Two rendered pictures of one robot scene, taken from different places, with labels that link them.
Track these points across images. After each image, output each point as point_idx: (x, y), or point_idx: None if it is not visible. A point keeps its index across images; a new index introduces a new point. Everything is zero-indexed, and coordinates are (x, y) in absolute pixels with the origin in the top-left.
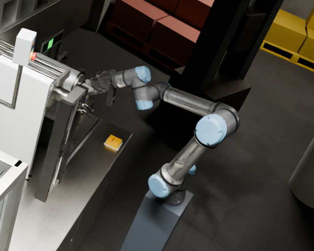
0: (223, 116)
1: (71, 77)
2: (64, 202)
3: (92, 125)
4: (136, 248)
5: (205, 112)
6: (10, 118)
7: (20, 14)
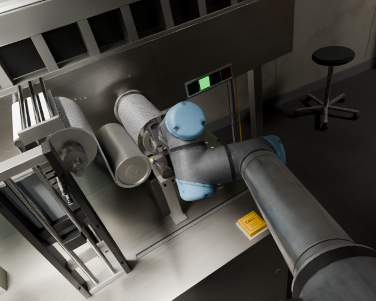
0: None
1: (141, 127)
2: None
3: (239, 191)
4: None
5: (289, 268)
6: None
7: (111, 48)
